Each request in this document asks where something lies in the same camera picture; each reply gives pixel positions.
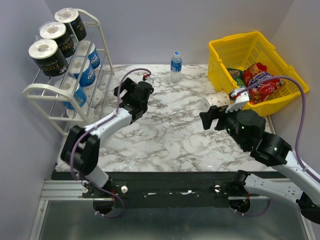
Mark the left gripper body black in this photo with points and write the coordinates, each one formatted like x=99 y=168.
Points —
x=128 y=86

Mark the white metal shelf rack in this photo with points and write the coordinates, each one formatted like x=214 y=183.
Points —
x=61 y=99

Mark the yellow plastic shopping basket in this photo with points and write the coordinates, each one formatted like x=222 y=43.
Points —
x=240 y=51

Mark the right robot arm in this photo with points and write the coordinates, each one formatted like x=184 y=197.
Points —
x=247 y=129

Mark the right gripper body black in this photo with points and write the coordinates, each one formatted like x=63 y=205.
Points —
x=230 y=123

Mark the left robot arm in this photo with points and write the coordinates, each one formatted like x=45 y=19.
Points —
x=82 y=145

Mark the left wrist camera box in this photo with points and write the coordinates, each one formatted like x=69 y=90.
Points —
x=147 y=78

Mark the blue sea monsters roll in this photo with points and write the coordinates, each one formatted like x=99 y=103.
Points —
x=86 y=48

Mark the red snack bag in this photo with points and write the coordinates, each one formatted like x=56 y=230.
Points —
x=256 y=73

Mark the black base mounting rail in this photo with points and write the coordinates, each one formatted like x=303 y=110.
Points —
x=176 y=189

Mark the clear water bottle blue label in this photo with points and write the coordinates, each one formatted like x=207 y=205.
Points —
x=176 y=67

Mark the black roll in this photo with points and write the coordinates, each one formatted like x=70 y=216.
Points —
x=71 y=18
x=48 y=57
x=57 y=31

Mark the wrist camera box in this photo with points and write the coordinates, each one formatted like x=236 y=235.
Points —
x=239 y=97
x=147 y=78

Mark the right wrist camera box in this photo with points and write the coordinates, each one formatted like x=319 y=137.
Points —
x=239 y=97

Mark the green snack bag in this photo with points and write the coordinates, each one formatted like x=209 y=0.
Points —
x=236 y=75

